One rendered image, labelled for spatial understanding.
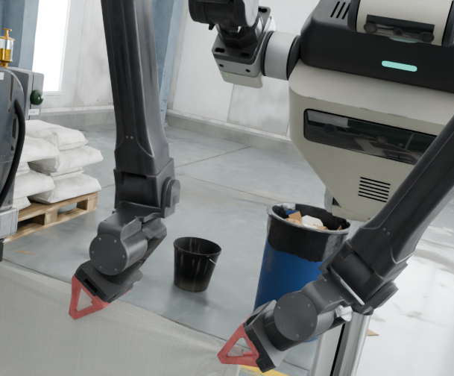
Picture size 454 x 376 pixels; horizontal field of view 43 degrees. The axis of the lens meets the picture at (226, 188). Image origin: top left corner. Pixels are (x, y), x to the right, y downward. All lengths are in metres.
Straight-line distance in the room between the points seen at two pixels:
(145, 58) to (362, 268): 0.37
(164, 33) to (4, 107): 8.51
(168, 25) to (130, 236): 8.82
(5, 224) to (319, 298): 0.69
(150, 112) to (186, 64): 8.89
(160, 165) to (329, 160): 0.47
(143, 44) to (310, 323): 0.39
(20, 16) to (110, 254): 6.22
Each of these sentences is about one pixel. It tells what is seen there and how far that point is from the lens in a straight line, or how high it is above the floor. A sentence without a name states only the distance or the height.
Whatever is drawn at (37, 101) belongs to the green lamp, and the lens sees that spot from 1.16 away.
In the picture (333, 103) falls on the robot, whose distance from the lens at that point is 1.06.
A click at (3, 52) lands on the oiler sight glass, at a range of 1.12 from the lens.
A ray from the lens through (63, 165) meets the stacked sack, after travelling 4.24.
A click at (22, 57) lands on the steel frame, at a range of 6.80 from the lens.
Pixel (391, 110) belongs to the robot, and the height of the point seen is 1.39.
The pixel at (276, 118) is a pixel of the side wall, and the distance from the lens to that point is 9.10.
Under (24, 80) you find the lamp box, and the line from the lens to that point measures 1.16.
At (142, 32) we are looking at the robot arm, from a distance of 0.73.
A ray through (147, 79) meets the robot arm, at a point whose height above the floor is 1.38.
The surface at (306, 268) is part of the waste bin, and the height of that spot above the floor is 0.43.
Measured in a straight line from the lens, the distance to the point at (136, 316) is 0.93.
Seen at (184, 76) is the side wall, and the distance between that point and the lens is 9.66.
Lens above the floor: 1.44
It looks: 13 degrees down
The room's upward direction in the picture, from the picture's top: 11 degrees clockwise
